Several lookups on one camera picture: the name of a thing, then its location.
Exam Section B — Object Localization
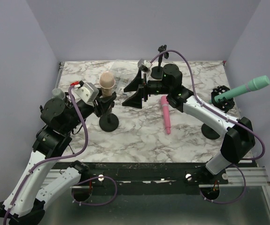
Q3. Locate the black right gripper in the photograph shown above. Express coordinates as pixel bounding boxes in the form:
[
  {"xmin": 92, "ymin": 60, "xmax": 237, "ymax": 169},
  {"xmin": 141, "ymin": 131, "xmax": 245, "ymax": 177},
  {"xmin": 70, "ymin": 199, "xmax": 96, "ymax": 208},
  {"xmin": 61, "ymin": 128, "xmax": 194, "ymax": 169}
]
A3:
[{"xmin": 122, "ymin": 69, "xmax": 171, "ymax": 109}]

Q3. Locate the black desk mic stand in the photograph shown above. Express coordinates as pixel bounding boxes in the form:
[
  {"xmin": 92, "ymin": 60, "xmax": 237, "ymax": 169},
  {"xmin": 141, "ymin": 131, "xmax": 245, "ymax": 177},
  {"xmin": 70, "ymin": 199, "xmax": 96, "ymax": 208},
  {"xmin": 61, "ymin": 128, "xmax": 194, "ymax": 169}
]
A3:
[
  {"xmin": 151, "ymin": 52, "xmax": 169, "ymax": 80},
  {"xmin": 98, "ymin": 91, "xmax": 120, "ymax": 132}
]

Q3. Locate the beige microphone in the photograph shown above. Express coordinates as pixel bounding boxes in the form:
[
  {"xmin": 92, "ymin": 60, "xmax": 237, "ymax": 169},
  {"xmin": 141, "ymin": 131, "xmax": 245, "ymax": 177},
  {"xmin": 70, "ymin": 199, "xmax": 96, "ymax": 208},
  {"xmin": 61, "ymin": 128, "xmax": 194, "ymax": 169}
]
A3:
[{"xmin": 99, "ymin": 72, "xmax": 116, "ymax": 97}]

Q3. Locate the pink microphone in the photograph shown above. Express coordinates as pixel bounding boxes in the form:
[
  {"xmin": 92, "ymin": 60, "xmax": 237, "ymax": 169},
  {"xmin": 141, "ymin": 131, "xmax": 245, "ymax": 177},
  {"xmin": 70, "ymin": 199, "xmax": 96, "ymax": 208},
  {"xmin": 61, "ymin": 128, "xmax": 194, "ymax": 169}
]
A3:
[{"xmin": 161, "ymin": 96, "xmax": 171, "ymax": 135}]

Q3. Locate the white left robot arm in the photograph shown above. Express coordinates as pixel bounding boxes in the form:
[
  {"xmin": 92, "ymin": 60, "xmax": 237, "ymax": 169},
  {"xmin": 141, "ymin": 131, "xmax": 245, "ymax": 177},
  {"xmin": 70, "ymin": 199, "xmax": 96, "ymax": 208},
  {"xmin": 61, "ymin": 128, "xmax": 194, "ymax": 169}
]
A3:
[{"xmin": 0, "ymin": 89, "xmax": 116, "ymax": 225}]

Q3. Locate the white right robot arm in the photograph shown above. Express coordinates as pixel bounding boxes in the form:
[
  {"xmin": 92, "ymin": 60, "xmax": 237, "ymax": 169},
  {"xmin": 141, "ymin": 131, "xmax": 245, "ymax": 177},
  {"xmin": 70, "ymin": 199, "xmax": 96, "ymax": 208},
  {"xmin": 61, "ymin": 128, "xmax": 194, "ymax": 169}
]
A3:
[{"xmin": 122, "ymin": 64, "xmax": 255, "ymax": 184}]

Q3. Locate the silver condenser microphone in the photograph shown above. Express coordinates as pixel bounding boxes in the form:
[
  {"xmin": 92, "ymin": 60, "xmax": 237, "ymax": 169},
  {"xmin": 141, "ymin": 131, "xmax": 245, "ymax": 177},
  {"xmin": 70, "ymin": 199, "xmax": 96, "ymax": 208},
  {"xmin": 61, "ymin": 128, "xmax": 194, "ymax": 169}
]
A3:
[{"xmin": 52, "ymin": 88, "xmax": 66, "ymax": 100}]

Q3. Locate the teal microphone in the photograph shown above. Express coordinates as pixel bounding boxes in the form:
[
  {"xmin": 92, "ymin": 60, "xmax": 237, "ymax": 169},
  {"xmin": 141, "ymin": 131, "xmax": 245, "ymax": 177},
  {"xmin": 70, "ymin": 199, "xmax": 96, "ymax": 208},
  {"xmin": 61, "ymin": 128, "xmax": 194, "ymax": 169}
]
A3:
[{"xmin": 215, "ymin": 75, "xmax": 270, "ymax": 100}]

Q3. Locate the clear plastic parts box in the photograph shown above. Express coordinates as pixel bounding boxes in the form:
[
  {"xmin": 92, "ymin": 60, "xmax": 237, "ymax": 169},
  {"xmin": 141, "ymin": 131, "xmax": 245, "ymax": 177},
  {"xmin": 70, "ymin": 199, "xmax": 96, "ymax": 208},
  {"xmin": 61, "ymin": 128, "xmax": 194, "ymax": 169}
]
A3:
[{"xmin": 109, "ymin": 60, "xmax": 138, "ymax": 96}]

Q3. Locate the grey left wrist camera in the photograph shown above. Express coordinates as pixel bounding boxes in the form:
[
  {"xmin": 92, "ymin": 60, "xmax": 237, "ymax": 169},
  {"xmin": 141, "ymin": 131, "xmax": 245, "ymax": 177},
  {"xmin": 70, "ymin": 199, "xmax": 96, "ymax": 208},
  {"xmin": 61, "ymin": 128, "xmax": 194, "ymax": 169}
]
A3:
[{"xmin": 75, "ymin": 82, "xmax": 99, "ymax": 105}]

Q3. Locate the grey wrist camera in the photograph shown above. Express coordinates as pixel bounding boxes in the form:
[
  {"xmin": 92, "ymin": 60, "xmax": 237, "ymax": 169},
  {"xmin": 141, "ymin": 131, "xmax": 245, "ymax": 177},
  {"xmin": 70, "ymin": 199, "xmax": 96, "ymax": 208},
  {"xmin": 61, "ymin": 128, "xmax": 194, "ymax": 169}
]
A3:
[
  {"xmin": 138, "ymin": 59, "xmax": 152, "ymax": 74},
  {"xmin": 75, "ymin": 82, "xmax": 99, "ymax": 105}
]

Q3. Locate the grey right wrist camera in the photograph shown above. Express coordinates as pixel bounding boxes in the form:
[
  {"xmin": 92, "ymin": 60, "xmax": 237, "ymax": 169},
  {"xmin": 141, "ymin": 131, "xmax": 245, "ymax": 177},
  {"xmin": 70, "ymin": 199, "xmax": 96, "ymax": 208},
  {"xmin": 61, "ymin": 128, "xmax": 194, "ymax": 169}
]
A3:
[{"xmin": 138, "ymin": 59, "xmax": 152, "ymax": 74}]

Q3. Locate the black shock mount stand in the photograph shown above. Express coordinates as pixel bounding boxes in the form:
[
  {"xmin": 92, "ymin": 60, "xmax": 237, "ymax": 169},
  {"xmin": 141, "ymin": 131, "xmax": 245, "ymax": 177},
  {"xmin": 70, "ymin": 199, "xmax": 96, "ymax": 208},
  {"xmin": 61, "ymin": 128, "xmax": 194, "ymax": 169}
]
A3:
[
  {"xmin": 201, "ymin": 85, "xmax": 235, "ymax": 140},
  {"xmin": 40, "ymin": 92, "xmax": 70, "ymax": 118}
]

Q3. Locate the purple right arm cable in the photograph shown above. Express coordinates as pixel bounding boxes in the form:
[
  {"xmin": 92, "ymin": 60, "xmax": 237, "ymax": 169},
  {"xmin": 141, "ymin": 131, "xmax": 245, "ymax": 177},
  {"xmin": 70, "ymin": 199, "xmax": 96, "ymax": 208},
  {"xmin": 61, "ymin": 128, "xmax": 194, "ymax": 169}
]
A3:
[{"xmin": 150, "ymin": 49, "xmax": 266, "ymax": 204}]

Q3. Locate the black right shock mount stand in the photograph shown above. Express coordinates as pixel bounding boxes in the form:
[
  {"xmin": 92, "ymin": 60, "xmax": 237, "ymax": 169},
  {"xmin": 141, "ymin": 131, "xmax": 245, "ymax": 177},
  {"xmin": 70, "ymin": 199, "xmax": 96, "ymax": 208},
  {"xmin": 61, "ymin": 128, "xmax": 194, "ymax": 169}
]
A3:
[{"xmin": 201, "ymin": 85, "xmax": 235, "ymax": 140}]

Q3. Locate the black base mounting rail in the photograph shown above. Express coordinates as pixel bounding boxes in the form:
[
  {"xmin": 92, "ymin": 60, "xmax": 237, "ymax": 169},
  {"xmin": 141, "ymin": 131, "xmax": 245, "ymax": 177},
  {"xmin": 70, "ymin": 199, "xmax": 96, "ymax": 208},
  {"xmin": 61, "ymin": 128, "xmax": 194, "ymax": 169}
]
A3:
[{"xmin": 54, "ymin": 161, "xmax": 246, "ymax": 196}]

